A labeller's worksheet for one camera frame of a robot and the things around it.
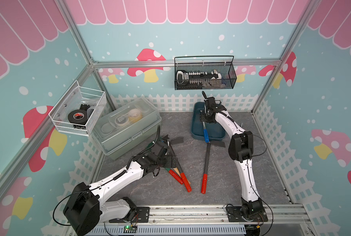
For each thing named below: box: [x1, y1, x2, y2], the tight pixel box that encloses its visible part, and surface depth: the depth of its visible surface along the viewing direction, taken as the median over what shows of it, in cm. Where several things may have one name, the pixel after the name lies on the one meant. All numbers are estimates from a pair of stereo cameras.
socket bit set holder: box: [176, 69, 223, 89], surface depth 89 cm
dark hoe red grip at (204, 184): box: [201, 141, 211, 195], surface depth 89 cm
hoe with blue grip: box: [202, 121, 210, 143], surface depth 98 cm
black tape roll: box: [67, 109, 88, 125], surface depth 71 cm
